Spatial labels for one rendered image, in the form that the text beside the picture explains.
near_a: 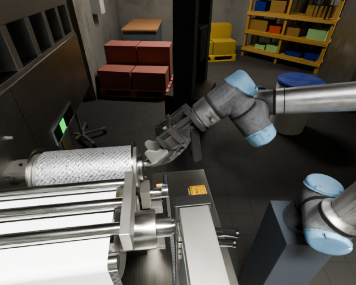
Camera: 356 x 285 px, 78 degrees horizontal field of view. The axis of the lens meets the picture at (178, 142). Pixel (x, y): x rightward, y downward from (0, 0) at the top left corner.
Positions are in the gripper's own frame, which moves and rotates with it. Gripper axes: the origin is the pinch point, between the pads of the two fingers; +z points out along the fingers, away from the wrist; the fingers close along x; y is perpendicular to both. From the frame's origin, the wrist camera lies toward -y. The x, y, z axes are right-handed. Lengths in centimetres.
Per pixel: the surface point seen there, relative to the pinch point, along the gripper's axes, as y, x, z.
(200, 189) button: -37.3, -15.1, 5.2
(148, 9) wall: -24, -627, 14
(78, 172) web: 15.2, 6.7, 10.3
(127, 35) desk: -15, -461, 69
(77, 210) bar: 21.2, 30.6, -7.4
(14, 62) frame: 43, -22, 14
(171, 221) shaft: 5.5, 26.8, -9.8
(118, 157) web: 10.1, 4.2, 1.7
